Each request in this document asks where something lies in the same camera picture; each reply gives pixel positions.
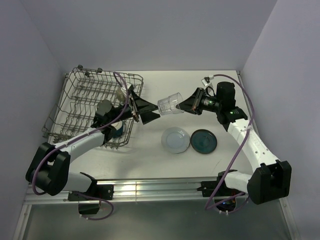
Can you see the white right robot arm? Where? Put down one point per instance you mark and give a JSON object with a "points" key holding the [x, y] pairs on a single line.
{"points": [[271, 178]]}

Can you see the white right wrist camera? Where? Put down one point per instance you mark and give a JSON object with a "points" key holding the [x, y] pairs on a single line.
{"points": [[207, 81]]}

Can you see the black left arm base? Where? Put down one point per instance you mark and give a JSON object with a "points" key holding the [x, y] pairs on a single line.
{"points": [[91, 192]]}

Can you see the beige ceramic mug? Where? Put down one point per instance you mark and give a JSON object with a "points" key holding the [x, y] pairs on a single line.
{"points": [[120, 95]]}

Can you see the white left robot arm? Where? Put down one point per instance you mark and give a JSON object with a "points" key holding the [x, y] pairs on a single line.
{"points": [[49, 171]]}

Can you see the dark teal round plate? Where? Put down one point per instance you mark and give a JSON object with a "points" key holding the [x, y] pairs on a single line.
{"points": [[203, 141]]}

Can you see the aluminium mounting rail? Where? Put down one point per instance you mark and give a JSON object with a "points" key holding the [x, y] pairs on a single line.
{"points": [[132, 190]]}

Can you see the teal and cream bowl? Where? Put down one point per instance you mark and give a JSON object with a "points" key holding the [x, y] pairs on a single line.
{"points": [[119, 129]]}

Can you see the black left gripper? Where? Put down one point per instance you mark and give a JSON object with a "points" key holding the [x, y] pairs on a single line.
{"points": [[139, 105]]}

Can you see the light blue scalloped plate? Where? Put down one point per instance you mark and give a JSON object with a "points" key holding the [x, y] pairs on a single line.
{"points": [[175, 140]]}

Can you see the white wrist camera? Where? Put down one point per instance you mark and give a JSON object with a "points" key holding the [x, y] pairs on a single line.
{"points": [[207, 81], [127, 88]]}

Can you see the grey wire dish rack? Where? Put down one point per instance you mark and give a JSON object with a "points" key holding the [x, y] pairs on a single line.
{"points": [[74, 111]]}

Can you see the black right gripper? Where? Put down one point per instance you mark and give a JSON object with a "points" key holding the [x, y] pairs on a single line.
{"points": [[192, 104]]}

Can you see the clear plastic cup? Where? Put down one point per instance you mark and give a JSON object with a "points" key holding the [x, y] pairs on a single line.
{"points": [[170, 105]]}

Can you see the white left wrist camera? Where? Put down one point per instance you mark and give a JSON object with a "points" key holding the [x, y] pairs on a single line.
{"points": [[127, 88]]}

